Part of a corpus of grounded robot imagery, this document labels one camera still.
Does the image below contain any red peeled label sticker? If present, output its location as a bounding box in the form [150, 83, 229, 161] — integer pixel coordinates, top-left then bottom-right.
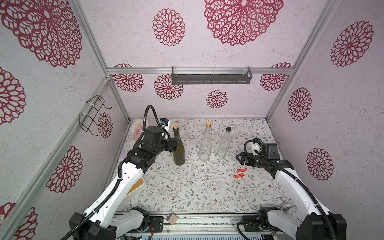
[234, 173, 245, 179]

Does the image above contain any clear bottle with red label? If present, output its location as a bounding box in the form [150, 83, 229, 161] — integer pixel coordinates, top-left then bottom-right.
[217, 127, 232, 159]

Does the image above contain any dark green wine bottle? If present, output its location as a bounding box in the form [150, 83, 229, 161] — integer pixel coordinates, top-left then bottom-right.
[173, 124, 186, 166]

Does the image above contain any tall clear corked bottle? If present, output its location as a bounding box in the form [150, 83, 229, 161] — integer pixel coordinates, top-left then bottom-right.
[199, 121, 212, 162]

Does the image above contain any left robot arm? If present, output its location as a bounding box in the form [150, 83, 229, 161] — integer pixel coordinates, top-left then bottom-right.
[63, 126, 180, 240]

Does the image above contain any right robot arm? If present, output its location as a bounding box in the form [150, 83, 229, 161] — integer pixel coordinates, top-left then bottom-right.
[236, 138, 347, 240]

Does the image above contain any white plush toy pink shirt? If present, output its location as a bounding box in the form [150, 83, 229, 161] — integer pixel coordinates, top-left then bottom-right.
[128, 119, 144, 141]

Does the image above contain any small purple capped jar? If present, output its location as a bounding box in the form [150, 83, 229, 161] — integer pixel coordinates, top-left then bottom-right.
[121, 152, 128, 160]

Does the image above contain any white analog clock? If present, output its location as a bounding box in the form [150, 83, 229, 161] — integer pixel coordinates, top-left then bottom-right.
[284, 207, 302, 221]

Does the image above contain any small wooden block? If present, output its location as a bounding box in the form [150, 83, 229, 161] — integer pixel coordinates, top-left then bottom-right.
[167, 213, 179, 226]

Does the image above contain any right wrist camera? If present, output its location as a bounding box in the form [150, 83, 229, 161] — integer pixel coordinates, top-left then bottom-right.
[251, 138, 263, 156]

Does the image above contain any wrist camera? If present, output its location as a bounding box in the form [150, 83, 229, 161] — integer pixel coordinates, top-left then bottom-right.
[160, 118, 170, 129]
[251, 138, 263, 156]

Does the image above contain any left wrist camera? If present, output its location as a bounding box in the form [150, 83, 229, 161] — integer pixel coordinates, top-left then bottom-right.
[160, 118, 170, 129]

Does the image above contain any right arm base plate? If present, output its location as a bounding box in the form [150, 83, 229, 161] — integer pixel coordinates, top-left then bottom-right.
[242, 215, 280, 232]

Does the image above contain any black wall shelf rack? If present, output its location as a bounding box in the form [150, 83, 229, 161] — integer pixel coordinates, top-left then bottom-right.
[171, 67, 253, 85]

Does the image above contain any black wire wall basket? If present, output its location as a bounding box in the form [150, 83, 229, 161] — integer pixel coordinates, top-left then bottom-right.
[78, 95, 112, 136]

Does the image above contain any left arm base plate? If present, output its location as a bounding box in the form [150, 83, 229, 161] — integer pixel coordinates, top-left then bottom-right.
[130, 216, 164, 234]

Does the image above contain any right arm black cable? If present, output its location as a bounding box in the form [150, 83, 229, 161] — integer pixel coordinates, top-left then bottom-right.
[236, 139, 338, 240]

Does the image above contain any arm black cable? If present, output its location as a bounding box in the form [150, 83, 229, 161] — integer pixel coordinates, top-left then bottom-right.
[59, 104, 172, 240]
[236, 139, 338, 240]

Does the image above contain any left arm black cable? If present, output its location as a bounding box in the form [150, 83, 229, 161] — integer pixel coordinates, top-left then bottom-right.
[59, 104, 172, 240]

